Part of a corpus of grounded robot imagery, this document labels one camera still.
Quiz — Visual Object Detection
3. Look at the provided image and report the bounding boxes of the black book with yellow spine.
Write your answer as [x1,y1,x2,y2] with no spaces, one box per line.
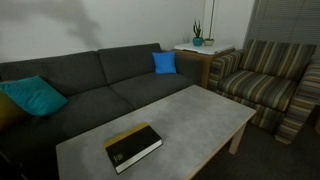
[103,122,164,175]

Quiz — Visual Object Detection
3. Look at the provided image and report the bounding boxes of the blue square cushion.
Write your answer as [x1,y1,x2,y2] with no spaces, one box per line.
[151,51,178,75]

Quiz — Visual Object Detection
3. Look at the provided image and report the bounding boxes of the wooden side table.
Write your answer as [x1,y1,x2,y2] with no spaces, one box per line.
[173,48,236,90]

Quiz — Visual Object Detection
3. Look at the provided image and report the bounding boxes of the dark grey fabric sofa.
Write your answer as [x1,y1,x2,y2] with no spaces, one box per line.
[0,42,203,180]

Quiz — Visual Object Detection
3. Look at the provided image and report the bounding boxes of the white board on side table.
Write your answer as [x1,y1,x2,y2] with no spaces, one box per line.
[173,42,236,56]

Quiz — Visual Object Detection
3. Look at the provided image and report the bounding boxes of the teal pot with green plant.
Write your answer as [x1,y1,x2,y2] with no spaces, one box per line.
[192,19,205,47]

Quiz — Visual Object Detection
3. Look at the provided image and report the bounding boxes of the small white pot with stem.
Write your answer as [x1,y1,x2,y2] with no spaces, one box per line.
[203,0,217,47]

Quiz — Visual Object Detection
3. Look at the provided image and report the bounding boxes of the wooden coffee table leg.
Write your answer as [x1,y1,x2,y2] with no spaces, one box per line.
[228,122,248,156]

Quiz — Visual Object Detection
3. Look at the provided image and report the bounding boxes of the striped armchair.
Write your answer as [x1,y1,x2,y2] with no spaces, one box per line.
[207,39,320,145]

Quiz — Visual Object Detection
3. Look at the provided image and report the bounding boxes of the teal cushion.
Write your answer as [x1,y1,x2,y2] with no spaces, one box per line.
[0,75,69,118]

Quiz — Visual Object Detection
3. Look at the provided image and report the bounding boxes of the grey window blinds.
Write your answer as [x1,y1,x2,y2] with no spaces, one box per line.
[244,0,320,56]

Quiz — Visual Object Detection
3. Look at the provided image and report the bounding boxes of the mustard yellow cushion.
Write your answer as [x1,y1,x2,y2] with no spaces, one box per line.
[0,89,28,132]

